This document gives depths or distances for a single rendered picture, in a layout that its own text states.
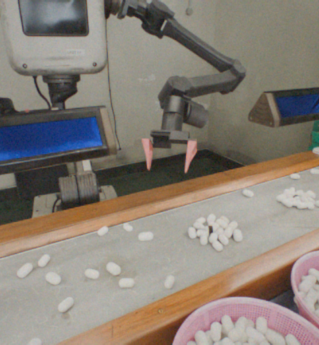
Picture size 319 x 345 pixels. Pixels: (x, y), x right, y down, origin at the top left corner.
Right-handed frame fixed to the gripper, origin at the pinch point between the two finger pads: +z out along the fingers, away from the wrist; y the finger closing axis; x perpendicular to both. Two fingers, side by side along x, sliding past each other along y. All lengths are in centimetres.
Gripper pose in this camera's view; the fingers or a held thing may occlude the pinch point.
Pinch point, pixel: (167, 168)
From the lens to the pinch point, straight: 73.7
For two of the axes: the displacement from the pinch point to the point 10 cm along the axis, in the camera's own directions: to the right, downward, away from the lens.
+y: -9.8, -0.7, 1.6
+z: -1.1, 9.6, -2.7
